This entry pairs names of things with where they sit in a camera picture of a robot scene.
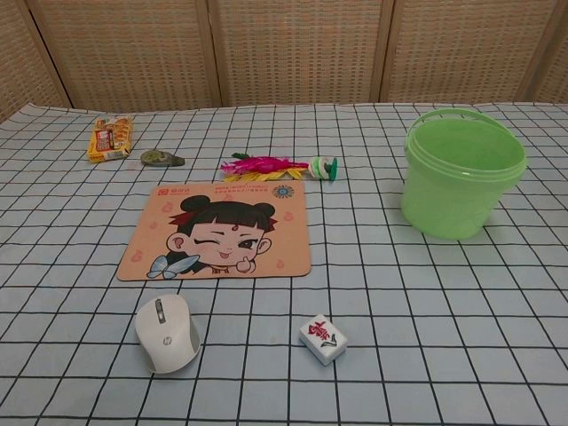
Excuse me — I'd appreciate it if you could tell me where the white wireless computer mouse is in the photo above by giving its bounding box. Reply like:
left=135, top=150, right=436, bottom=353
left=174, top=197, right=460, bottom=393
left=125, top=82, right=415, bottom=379
left=134, top=295, right=201, bottom=375

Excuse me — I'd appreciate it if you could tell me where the pink cartoon girl mouse pad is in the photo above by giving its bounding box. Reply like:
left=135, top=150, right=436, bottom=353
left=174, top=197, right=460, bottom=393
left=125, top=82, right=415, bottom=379
left=115, top=179, right=312, bottom=283

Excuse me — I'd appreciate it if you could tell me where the table with white checkered tablecloth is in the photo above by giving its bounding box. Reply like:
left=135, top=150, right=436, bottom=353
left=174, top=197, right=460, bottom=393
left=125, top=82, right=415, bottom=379
left=0, top=100, right=568, bottom=426

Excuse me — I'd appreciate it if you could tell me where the pink yellow feather shuttlecock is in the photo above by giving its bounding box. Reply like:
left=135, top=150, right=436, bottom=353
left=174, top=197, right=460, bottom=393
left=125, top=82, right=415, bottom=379
left=220, top=153, right=341, bottom=183

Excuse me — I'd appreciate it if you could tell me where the white mahjong tile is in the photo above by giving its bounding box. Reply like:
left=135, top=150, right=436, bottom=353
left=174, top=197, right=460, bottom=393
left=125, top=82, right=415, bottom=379
left=298, top=312, right=349, bottom=367

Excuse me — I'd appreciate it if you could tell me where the olive green correction tape dispenser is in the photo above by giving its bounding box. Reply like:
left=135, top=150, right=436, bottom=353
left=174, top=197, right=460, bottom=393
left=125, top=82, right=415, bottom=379
left=140, top=149, right=187, bottom=170

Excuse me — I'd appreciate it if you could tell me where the woven bamboo screen panel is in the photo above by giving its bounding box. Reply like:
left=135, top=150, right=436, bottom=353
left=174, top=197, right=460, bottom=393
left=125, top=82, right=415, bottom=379
left=380, top=0, right=568, bottom=106
left=29, top=0, right=223, bottom=111
left=517, top=17, right=568, bottom=106
left=207, top=0, right=397, bottom=108
left=0, top=0, right=68, bottom=122

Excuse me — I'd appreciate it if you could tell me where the yellow orange snack box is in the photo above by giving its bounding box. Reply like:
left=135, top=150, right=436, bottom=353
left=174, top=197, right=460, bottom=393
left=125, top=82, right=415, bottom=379
left=86, top=115, right=135, bottom=164

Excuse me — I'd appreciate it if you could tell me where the green plastic bucket with handle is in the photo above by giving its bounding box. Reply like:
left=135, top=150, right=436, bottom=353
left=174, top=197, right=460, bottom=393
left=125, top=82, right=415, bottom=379
left=400, top=109, right=527, bottom=242

